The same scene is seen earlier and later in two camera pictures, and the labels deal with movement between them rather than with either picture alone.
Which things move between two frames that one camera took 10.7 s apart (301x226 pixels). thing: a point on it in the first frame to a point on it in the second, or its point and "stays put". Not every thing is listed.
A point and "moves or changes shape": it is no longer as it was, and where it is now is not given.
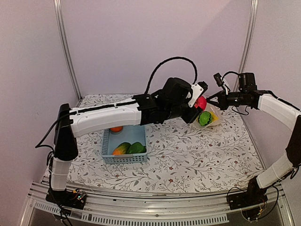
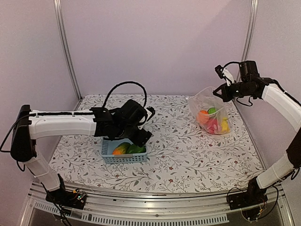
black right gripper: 223,103 to 225,96
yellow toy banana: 214,117 to 225,127
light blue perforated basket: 137,133 stays put
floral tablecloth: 180,157 stays put
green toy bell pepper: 136,148 stays put
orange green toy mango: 121,149 stays put
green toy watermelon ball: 205,118 to 211,110
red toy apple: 201,101 to 212,126
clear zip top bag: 208,117 moves or changes shape
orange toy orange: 117,129 moves or changes shape
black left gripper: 192,117 to 140,141
